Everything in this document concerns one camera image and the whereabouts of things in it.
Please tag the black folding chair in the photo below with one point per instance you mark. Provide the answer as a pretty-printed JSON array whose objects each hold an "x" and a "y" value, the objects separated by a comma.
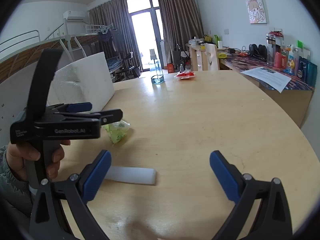
[{"x": 128, "y": 65}]

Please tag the person's left forearm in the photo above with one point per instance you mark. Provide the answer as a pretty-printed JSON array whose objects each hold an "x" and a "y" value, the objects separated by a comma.
[{"x": 12, "y": 180}]

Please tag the green box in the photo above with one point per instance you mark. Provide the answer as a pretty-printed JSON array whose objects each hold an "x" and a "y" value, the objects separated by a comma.
[{"x": 300, "y": 44}]

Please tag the person's left hand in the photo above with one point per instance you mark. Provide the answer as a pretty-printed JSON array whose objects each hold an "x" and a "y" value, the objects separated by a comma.
[{"x": 53, "y": 162}]

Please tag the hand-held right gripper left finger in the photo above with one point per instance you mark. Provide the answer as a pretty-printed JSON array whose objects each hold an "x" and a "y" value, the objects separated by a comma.
[{"x": 97, "y": 177}]

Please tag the red snack packet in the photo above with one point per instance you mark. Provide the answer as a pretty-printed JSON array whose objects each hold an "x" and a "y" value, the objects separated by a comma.
[{"x": 185, "y": 75}]

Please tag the dark blue bottle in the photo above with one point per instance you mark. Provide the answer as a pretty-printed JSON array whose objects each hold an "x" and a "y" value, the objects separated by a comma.
[{"x": 302, "y": 68}]

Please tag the yellow cartoon bottle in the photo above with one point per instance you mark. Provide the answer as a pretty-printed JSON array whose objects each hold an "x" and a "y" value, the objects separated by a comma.
[{"x": 290, "y": 61}]

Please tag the cartoon wall poster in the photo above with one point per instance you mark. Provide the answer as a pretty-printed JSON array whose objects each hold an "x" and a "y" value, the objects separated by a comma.
[{"x": 257, "y": 10}]

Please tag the white cylinder cup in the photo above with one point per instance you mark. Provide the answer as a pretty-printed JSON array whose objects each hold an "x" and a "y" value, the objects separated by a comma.
[{"x": 220, "y": 44}]

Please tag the white tissue pack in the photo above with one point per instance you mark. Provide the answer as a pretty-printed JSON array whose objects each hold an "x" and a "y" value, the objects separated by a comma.
[{"x": 132, "y": 176}]

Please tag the clear blue spray bottle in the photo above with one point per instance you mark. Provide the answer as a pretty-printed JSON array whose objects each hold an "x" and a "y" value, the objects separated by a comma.
[{"x": 157, "y": 76}]

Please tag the metal bunk bed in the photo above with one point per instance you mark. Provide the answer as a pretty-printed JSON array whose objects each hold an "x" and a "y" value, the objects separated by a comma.
[
  {"x": 25, "y": 52},
  {"x": 100, "y": 27}
]

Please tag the black handbag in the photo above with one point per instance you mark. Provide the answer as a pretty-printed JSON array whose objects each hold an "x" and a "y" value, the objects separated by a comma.
[{"x": 178, "y": 56}]

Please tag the folded blue quilt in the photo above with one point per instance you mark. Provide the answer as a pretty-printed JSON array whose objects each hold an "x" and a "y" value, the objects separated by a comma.
[{"x": 113, "y": 62}]

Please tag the green bag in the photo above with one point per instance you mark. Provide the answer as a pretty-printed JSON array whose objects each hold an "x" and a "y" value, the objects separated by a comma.
[{"x": 215, "y": 39}]

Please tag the metal bed ladder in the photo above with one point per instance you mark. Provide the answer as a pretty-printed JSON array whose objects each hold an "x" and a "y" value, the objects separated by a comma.
[{"x": 73, "y": 48}]

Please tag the hanging dark clothes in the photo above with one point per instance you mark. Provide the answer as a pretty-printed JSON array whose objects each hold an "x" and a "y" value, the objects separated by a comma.
[{"x": 105, "y": 36}]

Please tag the tall clear bottle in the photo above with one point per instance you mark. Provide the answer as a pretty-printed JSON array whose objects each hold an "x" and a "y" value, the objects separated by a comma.
[{"x": 271, "y": 48}]

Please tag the white paper sheet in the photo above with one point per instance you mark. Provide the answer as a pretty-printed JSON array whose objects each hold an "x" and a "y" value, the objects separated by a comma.
[{"x": 267, "y": 77}]

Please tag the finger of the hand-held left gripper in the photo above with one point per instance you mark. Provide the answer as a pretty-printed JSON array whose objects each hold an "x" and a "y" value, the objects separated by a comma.
[
  {"x": 80, "y": 107},
  {"x": 110, "y": 116}
]

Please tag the glass balcony door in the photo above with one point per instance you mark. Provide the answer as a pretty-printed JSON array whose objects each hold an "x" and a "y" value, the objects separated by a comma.
[{"x": 146, "y": 35}]

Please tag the green packet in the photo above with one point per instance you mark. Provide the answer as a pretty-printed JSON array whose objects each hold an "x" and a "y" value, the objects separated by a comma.
[{"x": 117, "y": 132}]

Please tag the white foam box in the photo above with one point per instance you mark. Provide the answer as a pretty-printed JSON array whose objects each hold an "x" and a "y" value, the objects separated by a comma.
[{"x": 87, "y": 80}]

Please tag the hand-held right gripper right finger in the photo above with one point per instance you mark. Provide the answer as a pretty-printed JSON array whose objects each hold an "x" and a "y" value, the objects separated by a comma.
[{"x": 225, "y": 177}]

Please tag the yellow black object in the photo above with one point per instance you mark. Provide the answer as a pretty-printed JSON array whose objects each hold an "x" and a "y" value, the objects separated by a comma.
[{"x": 208, "y": 38}]

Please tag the brown curtain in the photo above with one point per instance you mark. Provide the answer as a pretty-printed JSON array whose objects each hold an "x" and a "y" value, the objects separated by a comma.
[
  {"x": 180, "y": 25},
  {"x": 112, "y": 37}
]

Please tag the black headphones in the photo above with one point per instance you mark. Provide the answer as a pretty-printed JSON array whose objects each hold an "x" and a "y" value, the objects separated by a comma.
[{"x": 257, "y": 51}]

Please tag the white wall socket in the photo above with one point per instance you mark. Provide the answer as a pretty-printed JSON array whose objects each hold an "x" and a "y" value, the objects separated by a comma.
[{"x": 226, "y": 31}]

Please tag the white air conditioner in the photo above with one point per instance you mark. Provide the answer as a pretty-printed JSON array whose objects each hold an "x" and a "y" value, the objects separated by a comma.
[{"x": 73, "y": 15}]

